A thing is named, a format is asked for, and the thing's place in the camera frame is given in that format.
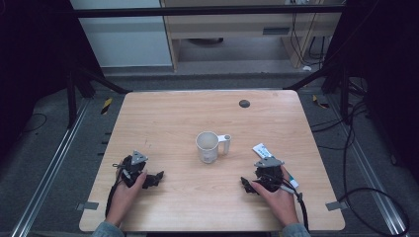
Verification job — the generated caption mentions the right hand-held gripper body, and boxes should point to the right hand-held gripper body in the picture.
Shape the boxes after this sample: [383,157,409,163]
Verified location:
[254,156,285,194]

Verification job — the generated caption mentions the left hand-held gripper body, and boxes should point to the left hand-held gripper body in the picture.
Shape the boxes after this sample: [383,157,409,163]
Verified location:
[112,150,149,190]

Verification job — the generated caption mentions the white toothpaste tube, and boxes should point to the white toothpaste tube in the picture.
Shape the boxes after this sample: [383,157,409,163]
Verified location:
[252,142,300,190]

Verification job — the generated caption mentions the white cup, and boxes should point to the white cup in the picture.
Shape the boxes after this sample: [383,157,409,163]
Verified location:
[195,130,232,165]

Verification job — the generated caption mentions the person's left hand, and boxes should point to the person's left hand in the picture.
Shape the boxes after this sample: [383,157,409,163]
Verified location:
[105,171,148,228]

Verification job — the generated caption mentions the person's right hand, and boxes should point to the person's right hand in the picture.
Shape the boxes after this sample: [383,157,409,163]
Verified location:
[250,166,299,227]

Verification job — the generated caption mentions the grey tape piece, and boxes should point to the grey tape piece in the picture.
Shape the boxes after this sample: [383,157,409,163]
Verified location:
[324,200,350,212]
[75,200,100,212]

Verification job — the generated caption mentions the yellow black striped tape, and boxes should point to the yellow black striped tape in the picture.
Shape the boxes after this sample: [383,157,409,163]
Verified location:
[100,97,114,116]
[311,94,330,110]

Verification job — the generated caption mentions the black metal stand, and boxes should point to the black metal stand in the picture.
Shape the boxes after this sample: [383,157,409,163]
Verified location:
[282,61,353,125]
[64,62,132,130]

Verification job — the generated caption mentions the white cabinet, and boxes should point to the white cabinet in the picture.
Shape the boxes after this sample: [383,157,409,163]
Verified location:
[69,0,173,69]

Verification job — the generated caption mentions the dark curtain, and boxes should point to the dark curtain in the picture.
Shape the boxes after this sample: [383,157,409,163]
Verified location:
[0,0,104,162]
[321,0,419,186]

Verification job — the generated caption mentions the light wooden desk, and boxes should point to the light wooden desk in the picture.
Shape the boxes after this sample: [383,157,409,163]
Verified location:
[160,0,344,72]

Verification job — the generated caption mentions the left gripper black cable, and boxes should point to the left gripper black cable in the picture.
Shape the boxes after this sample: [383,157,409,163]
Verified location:
[105,163,124,219]

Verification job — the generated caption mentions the aluminium floor rail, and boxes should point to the aluminium floor rail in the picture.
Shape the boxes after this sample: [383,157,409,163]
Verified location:
[9,98,92,237]
[325,94,410,237]

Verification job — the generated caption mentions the black floor cable bundle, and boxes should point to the black floor cable bundle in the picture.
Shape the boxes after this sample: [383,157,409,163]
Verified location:
[310,77,372,152]

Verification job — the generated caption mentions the thin black floor cable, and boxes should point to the thin black floor cable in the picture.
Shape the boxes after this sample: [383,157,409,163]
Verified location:
[20,113,48,134]

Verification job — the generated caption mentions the hanging black desk cables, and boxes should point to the hanging black desk cables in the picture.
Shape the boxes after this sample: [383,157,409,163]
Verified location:
[289,12,328,68]

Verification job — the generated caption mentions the looped black floor cable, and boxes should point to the looped black floor cable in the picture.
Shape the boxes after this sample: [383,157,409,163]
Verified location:
[337,187,411,237]

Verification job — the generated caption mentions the black horizontal frame bar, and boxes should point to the black horizontal frame bar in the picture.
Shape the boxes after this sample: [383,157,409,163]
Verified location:
[70,4,346,19]

